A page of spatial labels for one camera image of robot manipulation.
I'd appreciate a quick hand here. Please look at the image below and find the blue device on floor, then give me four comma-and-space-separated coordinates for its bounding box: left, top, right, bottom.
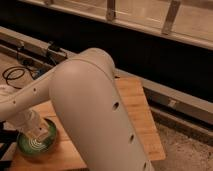
34, 69, 46, 80

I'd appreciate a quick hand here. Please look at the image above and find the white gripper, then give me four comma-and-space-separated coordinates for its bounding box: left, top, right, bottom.
13, 110, 50, 140

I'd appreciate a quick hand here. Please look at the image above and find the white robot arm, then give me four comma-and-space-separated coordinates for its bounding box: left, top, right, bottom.
0, 48, 154, 171

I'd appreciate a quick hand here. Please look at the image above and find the green ceramic bowl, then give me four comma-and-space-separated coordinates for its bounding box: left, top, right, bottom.
17, 119, 57, 157

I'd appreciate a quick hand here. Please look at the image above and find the metal window frame rail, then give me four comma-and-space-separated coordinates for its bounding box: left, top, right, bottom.
20, 0, 213, 50

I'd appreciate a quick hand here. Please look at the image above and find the small white bottle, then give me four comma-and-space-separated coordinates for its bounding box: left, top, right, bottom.
35, 129, 47, 141

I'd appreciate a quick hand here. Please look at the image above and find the black power adapter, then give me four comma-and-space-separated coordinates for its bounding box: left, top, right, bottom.
46, 41, 62, 57

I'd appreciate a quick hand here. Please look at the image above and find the black object at left edge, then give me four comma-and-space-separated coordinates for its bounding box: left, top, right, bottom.
0, 121, 18, 171

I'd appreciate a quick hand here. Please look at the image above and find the black coiled cable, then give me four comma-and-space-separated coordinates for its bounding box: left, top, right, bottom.
2, 65, 35, 91

